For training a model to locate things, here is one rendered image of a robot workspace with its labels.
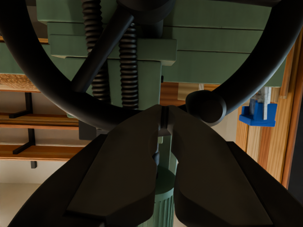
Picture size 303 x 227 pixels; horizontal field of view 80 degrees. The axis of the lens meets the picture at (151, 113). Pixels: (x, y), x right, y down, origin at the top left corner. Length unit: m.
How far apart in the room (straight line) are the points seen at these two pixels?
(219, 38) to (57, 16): 0.30
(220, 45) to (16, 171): 3.66
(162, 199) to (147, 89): 0.36
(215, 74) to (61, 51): 0.26
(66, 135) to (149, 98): 2.96
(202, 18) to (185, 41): 0.05
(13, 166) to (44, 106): 1.15
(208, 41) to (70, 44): 0.24
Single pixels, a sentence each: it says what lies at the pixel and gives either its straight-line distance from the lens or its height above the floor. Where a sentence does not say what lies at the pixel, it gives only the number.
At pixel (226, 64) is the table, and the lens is 0.38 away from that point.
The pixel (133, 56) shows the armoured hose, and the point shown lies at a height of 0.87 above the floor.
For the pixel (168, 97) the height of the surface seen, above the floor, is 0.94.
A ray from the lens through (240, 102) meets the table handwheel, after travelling 0.19.
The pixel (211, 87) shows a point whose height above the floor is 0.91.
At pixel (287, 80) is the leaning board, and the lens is 1.79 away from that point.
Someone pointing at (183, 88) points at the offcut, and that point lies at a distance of 0.38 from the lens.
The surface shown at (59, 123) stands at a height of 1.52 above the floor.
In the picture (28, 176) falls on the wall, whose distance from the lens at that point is 3.75.
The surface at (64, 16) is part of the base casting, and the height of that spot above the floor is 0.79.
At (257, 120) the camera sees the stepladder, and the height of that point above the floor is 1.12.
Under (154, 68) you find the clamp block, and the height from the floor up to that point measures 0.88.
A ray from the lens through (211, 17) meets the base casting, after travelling 0.39.
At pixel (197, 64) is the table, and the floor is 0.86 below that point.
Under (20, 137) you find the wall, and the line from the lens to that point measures 3.54.
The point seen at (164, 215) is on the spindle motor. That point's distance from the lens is 0.59.
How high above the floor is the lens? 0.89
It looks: 11 degrees up
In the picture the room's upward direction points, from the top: 177 degrees counter-clockwise
